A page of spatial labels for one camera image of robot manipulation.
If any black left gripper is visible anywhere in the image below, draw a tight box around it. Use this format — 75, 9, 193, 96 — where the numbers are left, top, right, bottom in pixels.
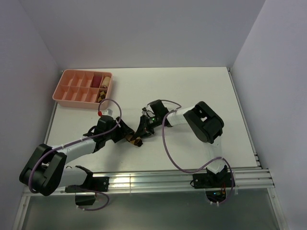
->
104, 116, 133, 143

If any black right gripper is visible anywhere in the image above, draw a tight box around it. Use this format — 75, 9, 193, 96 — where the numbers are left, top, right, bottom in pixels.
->
134, 115, 161, 140

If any brown argyle sock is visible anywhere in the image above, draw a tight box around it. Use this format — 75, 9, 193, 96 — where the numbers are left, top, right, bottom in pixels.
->
96, 90, 106, 103
125, 135, 143, 147

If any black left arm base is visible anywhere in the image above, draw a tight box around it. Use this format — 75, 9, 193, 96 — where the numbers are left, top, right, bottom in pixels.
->
65, 176, 109, 207

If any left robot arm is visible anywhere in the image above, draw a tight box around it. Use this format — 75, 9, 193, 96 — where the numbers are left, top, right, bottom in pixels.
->
19, 115, 134, 196

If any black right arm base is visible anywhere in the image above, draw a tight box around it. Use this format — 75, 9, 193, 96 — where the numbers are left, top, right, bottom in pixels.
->
190, 171, 235, 203

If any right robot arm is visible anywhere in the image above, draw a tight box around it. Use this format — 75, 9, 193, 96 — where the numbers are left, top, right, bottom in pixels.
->
132, 99, 230, 187

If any tan rolled sock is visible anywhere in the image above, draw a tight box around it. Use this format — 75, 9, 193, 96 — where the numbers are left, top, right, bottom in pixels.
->
100, 77, 111, 89

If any dark red rolled sock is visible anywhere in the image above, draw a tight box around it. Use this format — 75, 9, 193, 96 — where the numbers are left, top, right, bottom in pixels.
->
91, 75, 102, 88

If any pink compartment tray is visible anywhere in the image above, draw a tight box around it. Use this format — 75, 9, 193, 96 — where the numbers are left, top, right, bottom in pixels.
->
52, 69, 113, 110

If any front aluminium rail frame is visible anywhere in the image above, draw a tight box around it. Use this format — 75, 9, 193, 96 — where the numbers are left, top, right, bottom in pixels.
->
23, 165, 275, 197

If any aluminium table edge rail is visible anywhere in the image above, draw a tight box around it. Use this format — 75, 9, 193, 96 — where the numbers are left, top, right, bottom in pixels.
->
227, 67, 262, 168

